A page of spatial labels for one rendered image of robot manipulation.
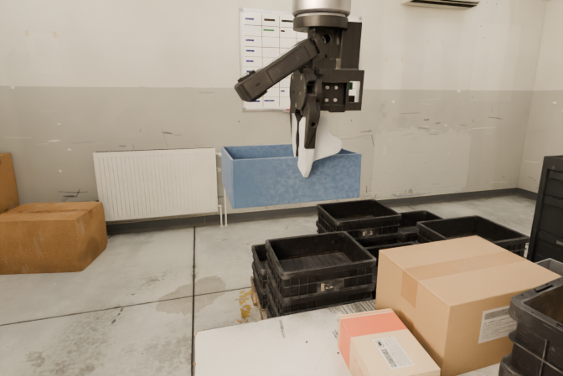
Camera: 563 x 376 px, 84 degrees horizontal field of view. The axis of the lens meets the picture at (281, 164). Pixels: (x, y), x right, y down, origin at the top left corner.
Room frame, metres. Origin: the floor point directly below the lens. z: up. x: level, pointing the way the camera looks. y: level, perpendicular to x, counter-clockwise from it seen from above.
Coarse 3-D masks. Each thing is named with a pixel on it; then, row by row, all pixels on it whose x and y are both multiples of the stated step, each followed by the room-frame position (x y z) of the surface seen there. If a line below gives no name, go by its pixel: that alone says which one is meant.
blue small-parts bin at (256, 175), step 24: (288, 144) 0.59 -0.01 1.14; (240, 168) 0.42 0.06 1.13; (264, 168) 0.43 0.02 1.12; (288, 168) 0.44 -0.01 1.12; (312, 168) 0.45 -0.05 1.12; (336, 168) 0.46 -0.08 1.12; (360, 168) 0.47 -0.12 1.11; (240, 192) 0.42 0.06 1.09; (264, 192) 0.43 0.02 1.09; (288, 192) 0.44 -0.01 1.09; (312, 192) 0.45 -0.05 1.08; (336, 192) 0.46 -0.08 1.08
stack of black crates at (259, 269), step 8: (256, 248) 1.71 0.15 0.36; (264, 248) 1.72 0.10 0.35; (256, 256) 1.57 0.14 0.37; (264, 256) 1.72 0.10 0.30; (256, 264) 1.53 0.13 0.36; (264, 264) 1.68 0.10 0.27; (256, 272) 1.59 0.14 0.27; (264, 272) 1.43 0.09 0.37; (256, 280) 1.54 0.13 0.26; (264, 280) 1.44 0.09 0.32; (256, 288) 1.59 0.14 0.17; (264, 288) 1.44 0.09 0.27; (264, 296) 1.44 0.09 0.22; (264, 304) 1.44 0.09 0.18
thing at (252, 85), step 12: (300, 48) 0.41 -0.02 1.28; (312, 48) 0.41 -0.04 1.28; (276, 60) 0.40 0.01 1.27; (288, 60) 0.41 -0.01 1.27; (300, 60) 0.41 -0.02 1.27; (252, 72) 0.41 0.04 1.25; (264, 72) 0.40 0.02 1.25; (276, 72) 0.40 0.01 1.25; (288, 72) 0.41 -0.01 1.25; (240, 84) 0.39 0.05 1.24; (252, 84) 0.40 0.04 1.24; (264, 84) 0.40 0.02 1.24; (240, 96) 0.41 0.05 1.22; (252, 96) 0.40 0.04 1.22
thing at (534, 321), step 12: (540, 288) 0.44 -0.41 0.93; (552, 288) 0.44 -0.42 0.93; (516, 300) 0.41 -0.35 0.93; (528, 300) 0.41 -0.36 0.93; (516, 312) 0.40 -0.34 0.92; (528, 312) 0.38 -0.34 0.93; (528, 324) 0.38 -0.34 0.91; (540, 324) 0.37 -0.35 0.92; (552, 324) 0.36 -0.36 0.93; (552, 336) 0.36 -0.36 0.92
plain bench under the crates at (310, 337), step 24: (312, 312) 0.68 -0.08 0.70; (336, 312) 0.68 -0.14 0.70; (216, 336) 0.61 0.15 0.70; (240, 336) 0.61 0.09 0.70; (264, 336) 0.61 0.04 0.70; (288, 336) 0.61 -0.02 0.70; (312, 336) 0.61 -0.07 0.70; (336, 336) 0.61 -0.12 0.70; (216, 360) 0.54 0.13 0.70; (240, 360) 0.54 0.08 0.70; (264, 360) 0.54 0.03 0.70; (288, 360) 0.54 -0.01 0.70; (312, 360) 0.54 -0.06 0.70; (336, 360) 0.54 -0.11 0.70
